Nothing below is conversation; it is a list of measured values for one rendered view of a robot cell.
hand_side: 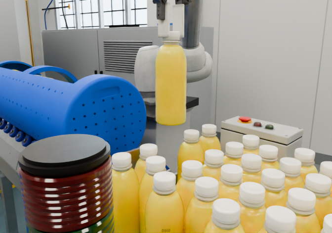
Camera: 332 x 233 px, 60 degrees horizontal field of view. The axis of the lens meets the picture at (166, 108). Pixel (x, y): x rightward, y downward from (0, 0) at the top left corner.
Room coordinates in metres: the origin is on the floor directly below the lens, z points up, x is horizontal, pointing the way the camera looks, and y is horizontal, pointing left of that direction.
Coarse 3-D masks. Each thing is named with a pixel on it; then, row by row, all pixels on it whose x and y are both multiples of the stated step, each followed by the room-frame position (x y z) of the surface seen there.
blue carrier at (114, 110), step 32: (0, 64) 1.34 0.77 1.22; (0, 96) 1.08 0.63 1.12; (32, 96) 0.88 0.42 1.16; (64, 96) 0.76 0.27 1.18; (96, 96) 0.78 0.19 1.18; (128, 96) 0.85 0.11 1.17; (32, 128) 0.87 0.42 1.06; (64, 128) 0.71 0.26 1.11; (96, 128) 0.77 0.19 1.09; (128, 128) 0.85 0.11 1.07
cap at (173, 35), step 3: (171, 33) 0.63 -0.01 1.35; (174, 33) 0.63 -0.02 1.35; (177, 33) 0.63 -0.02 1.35; (171, 36) 0.63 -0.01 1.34; (174, 36) 0.63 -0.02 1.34; (177, 36) 0.63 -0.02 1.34; (165, 39) 0.63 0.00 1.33; (168, 39) 0.63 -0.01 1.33; (171, 39) 0.63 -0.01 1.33; (174, 39) 0.63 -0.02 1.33; (177, 39) 0.64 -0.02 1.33
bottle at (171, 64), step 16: (160, 48) 0.64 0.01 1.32; (176, 48) 0.63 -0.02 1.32; (160, 64) 0.62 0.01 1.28; (176, 64) 0.62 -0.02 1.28; (160, 80) 0.62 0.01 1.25; (176, 80) 0.62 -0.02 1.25; (160, 96) 0.62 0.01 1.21; (176, 96) 0.62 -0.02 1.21; (160, 112) 0.62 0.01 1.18; (176, 112) 0.62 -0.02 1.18
